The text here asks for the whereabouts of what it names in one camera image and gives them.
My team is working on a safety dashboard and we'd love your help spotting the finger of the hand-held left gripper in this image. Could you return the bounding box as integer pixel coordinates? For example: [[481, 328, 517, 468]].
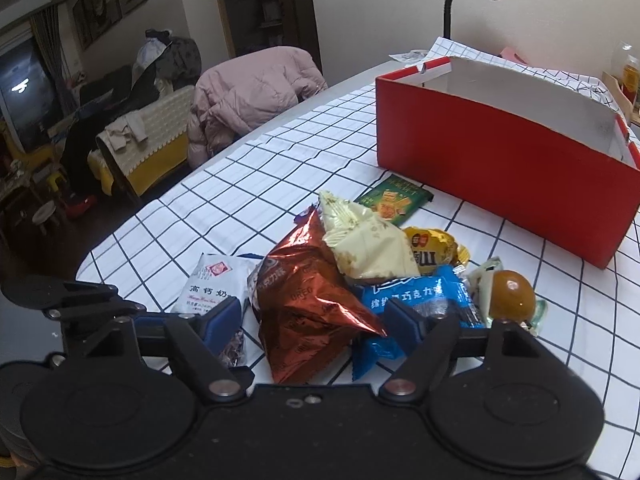
[[0, 280, 120, 312], [42, 301, 147, 323]]

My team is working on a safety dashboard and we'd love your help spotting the copper foil snack packet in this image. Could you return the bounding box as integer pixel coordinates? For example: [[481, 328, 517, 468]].
[[248, 205, 389, 386]]

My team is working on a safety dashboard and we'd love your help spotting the white stool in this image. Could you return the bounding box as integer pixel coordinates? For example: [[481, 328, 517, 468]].
[[30, 204, 57, 235]]

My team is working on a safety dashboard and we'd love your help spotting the clear plastic bottle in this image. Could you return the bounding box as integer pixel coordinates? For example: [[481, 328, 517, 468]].
[[611, 41, 640, 102]]

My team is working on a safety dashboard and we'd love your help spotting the grey curtain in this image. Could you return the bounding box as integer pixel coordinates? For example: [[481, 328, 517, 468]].
[[30, 2, 84, 92]]

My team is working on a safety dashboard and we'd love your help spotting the sofa with white cover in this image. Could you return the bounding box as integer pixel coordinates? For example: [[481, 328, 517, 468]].
[[87, 85, 196, 199]]

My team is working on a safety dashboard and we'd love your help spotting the green cracker packet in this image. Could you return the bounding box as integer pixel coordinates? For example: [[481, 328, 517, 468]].
[[354, 174, 435, 226]]

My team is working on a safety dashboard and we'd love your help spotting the red toy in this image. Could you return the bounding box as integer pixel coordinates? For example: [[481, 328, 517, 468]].
[[64, 194, 97, 221]]

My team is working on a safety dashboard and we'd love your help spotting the white checked tablecloth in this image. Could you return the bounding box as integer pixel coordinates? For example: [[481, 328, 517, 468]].
[[75, 35, 640, 480]]

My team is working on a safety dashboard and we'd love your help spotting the dark clothing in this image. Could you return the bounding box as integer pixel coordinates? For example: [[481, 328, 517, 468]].
[[62, 115, 109, 197]]

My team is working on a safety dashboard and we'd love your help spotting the large framed wall picture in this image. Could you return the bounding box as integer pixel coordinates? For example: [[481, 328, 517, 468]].
[[72, 0, 124, 51]]

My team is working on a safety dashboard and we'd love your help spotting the pink padded jacket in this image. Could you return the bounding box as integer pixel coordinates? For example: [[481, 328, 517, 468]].
[[187, 46, 330, 169]]

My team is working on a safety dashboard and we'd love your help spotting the blue snack packet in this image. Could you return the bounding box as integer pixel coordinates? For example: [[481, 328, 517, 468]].
[[350, 265, 489, 381]]

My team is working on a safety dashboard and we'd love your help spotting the pink paper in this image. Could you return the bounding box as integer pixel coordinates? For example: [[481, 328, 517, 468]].
[[499, 46, 532, 65]]

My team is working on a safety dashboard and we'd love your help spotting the dark window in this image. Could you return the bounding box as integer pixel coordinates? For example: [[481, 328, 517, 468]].
[[0, 35, 59, 154]]

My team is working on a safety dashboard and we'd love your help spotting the yellow snack packet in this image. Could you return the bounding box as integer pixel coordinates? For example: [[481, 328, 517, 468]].
[[404, 226, 472, 277]]

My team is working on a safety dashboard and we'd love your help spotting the white cloth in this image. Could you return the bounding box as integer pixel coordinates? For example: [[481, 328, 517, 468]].
[[102, 110, 149, 154]]

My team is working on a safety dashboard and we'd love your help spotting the white plastic bag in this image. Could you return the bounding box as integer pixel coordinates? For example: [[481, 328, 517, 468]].
[[132, 40, 166, 87]]

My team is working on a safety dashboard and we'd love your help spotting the dark bag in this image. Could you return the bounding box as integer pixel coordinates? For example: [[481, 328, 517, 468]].
[[145, 30, 202, 94]]

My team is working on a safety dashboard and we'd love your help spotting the dark wooden bookshelf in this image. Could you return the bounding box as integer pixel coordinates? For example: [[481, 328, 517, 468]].
[[210, 0, 321, 61]]

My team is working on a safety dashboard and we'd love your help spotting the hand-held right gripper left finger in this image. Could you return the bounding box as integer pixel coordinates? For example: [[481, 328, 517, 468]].
[[87, 297, 249, 404]]

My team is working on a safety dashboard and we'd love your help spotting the brown egg in clear packet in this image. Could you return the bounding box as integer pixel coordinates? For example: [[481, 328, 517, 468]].
[[465, 256, 550, 336]]

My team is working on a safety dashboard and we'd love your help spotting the white snack packet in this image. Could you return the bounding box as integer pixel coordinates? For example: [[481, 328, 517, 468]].
[[170, 252, 264, 367]]

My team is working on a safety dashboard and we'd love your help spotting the red cardboard box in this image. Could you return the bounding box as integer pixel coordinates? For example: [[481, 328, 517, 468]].
[[375, 56, 640, 270]]

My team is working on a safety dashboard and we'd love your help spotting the cream snack packet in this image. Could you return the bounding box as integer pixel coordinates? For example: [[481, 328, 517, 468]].
[[318, 191, 422, 281]]

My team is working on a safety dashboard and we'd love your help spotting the printed paper sheet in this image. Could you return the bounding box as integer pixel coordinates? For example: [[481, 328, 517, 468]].
[[389, 49, 431, 66]]

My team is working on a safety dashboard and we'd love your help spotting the yellow stool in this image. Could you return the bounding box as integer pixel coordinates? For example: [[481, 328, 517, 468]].
[[32, 170, 69, 196]]

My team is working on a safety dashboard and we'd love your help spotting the wooden rack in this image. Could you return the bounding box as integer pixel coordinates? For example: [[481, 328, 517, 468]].
[[602, 71, 640, 124]]

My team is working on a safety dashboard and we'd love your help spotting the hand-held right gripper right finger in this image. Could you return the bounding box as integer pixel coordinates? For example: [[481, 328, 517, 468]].
[[378, 299, 540, 404]]

